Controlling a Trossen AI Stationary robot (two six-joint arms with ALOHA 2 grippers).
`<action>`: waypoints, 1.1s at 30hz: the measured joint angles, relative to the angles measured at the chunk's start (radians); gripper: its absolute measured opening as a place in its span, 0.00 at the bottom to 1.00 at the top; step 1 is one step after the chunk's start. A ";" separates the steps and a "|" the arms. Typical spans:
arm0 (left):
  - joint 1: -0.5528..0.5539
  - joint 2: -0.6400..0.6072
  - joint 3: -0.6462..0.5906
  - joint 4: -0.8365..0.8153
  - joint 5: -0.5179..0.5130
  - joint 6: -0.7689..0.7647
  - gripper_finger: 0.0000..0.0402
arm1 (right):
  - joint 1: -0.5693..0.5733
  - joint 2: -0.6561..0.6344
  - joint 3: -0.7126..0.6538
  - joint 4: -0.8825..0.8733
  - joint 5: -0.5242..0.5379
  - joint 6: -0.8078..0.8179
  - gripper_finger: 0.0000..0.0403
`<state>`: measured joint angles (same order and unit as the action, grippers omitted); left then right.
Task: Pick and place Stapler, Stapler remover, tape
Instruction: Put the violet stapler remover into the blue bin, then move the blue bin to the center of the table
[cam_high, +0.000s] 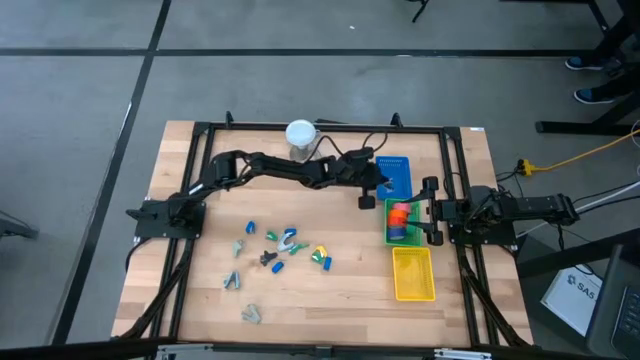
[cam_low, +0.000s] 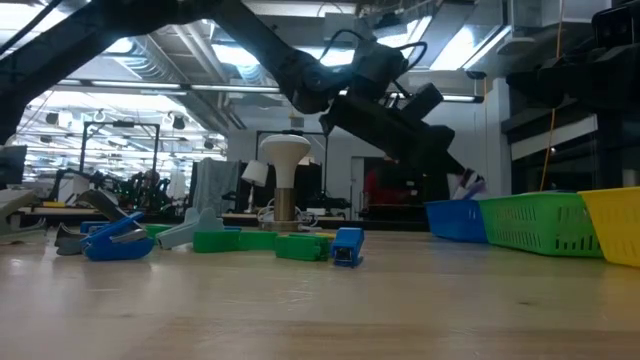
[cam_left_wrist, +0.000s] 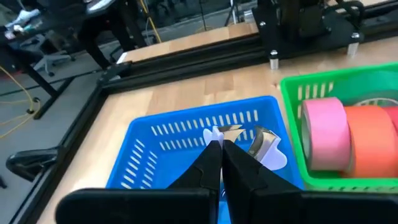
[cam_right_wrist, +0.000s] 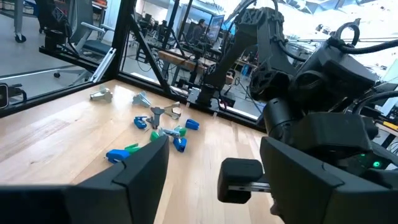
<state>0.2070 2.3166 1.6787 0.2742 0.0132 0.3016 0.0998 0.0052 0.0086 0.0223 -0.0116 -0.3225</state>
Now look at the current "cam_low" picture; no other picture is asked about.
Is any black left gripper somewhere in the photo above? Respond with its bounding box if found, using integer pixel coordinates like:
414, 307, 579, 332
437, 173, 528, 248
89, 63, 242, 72
319, 94, 469, 176

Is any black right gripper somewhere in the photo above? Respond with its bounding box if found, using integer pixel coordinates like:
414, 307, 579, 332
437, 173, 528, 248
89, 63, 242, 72
505, 42, 640, 112

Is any purple staple remover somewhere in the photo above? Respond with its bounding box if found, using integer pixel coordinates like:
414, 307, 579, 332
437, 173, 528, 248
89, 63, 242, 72
451, 167, 488, 202

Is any blue plastic basket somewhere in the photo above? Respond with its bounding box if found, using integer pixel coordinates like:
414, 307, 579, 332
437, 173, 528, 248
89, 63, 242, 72
424, 198, 491, 245

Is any green plastic basket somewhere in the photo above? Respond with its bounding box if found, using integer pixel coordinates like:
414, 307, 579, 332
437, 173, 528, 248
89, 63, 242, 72
478, 191, 604, 260

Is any yellow plastic basket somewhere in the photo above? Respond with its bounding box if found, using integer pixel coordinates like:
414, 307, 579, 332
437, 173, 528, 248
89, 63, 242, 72
577, 185, 640, 269

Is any green mini stapler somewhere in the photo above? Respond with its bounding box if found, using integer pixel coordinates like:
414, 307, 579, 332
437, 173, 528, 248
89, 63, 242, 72
274, 233, 333, 263
143, 223, 175, 239
192, 229, 279, 254

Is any grey-blue staple remover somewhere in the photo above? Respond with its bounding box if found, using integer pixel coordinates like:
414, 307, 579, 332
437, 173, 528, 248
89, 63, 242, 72
155, 206, 226, 251

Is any blue staple remover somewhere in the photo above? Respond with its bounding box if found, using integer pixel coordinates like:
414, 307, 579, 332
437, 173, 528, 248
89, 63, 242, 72
79, 211, 155, 263

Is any black staple remover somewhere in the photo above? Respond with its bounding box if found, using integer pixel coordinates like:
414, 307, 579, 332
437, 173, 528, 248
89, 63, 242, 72
74, 188, 132, 224

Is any dark grey staple remover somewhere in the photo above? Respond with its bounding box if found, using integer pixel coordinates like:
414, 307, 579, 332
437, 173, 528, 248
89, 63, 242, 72
53, 222, 89, 257

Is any light grey staple remover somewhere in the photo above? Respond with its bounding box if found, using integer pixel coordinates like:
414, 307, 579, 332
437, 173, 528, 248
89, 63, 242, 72
0, 188, 50, 246

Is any black cabinet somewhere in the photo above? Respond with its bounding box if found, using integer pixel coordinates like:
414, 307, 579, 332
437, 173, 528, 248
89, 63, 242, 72
363, 156, 454, 221

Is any angled ceiling light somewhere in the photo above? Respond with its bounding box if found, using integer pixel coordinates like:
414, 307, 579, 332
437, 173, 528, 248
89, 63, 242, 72
428, 23, 514, 72

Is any white mushroom table lamp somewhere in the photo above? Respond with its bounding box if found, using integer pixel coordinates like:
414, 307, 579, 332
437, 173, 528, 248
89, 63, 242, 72
259, 133, 313, 233

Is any grey ceiling unit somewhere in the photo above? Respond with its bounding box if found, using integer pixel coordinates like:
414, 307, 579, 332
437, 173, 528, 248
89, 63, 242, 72
323, 12, 374, 44

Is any white desk lamp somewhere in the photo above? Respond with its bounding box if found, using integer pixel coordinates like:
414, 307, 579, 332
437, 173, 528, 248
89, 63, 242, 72
241, 159, 270, 215

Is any long ceiling light bar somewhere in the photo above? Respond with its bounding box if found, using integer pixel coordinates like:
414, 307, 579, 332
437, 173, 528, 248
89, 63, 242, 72
58, 78, 485, 105

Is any bright ceiling light panel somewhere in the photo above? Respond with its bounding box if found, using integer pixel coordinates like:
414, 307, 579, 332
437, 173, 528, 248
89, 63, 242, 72
211, 43, 361, 70

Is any grey hanging cloth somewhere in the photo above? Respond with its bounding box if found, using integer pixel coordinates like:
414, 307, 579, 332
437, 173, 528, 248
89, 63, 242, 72
191, 157, 242, 217

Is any dark computer monitor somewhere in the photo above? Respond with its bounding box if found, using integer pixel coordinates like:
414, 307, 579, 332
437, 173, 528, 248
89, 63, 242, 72
0, 144, 29, 190

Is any yellow hanging power cable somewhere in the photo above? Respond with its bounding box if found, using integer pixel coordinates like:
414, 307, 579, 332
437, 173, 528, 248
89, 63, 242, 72
538, 0, 565, 194

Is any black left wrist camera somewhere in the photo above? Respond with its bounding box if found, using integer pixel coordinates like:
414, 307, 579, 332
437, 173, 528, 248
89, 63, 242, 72
402, 82, 445, 122

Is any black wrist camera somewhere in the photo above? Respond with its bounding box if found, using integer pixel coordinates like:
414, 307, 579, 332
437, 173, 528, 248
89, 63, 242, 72
592, 2, 640, 49
402, 82, 445, 122

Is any black aluminium table frame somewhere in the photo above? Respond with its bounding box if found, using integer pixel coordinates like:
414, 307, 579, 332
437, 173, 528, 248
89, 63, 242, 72
19, 209, 431, 234

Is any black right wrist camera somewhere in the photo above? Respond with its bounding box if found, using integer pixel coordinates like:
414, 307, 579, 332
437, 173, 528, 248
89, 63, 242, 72
592, 2, 640, 49

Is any white lamp cable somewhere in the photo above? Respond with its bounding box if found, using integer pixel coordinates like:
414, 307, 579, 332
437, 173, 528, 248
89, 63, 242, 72
256, 198, 324, 232

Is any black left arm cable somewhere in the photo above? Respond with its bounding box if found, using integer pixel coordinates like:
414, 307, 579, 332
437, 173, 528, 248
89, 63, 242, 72
318, 28, 429, 67

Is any black gantry frame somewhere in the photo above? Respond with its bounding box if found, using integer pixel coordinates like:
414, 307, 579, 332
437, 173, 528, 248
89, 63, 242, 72
78, 120, 161, 176

